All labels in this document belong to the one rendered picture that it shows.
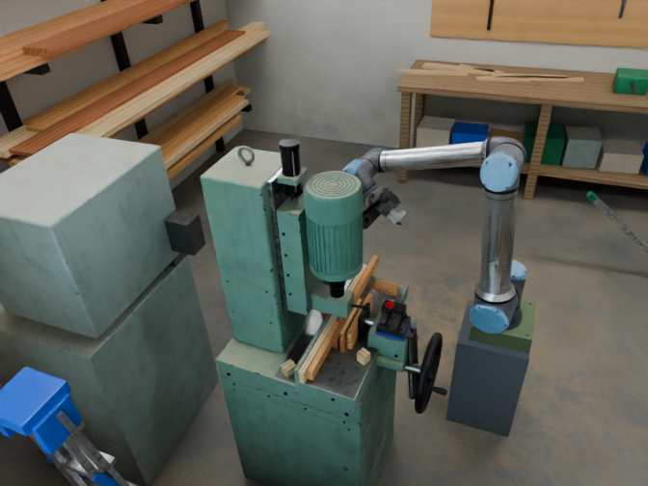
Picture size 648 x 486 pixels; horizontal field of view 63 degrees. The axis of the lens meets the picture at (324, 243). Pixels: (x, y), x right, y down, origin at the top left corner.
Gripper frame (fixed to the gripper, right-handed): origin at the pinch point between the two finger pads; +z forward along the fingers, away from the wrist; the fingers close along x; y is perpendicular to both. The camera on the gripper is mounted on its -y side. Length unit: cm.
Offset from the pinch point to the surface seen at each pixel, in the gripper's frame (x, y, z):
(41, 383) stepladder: -39, -104, 35
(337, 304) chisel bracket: 10.7, -34.0, 4.7
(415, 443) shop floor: 102, -61, -54
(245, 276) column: -18, -50, 1
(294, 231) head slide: -18.3, -26.3, 15.8
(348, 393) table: 31, -50, 20
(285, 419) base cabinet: 33, -80, -10
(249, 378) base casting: 11, -78, -8
